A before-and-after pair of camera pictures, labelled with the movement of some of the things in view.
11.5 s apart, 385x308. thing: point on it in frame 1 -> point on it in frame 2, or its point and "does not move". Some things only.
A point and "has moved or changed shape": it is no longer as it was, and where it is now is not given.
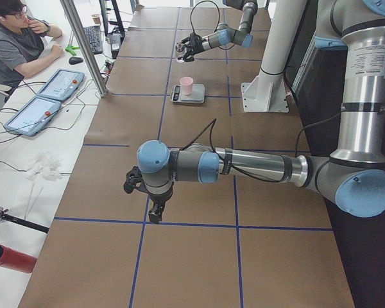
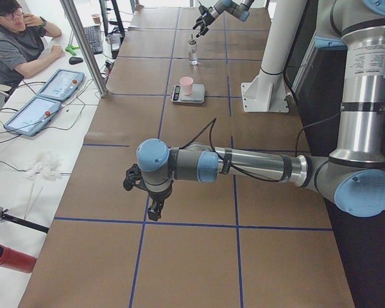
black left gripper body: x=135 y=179 does not move
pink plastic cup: x=186 y=83 does not move
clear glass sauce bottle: x=179 y=52 has moved or changed shape
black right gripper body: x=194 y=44 -> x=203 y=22
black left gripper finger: x=155 y=214 does not move
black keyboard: x=94 y=34 does not move
